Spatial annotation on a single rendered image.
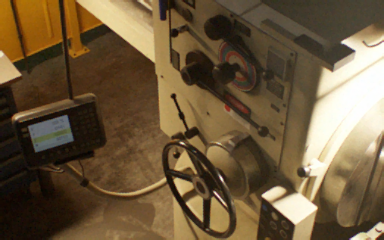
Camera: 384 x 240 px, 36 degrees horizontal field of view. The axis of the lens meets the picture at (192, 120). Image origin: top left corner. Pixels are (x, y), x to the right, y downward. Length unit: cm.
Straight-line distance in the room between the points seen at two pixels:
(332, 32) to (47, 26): 319
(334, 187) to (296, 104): 37
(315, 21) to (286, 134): 37
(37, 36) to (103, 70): 55
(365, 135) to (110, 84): 283
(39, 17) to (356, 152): 307
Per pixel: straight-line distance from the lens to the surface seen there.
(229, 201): 184
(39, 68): 473
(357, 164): 194
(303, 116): 176
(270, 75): 170
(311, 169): 186
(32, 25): 453
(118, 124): 414
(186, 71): 199
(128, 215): 360
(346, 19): 174
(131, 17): 296
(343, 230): 284
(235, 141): 197
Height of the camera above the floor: 284
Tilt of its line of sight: 43 degrees down
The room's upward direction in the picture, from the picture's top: straight up
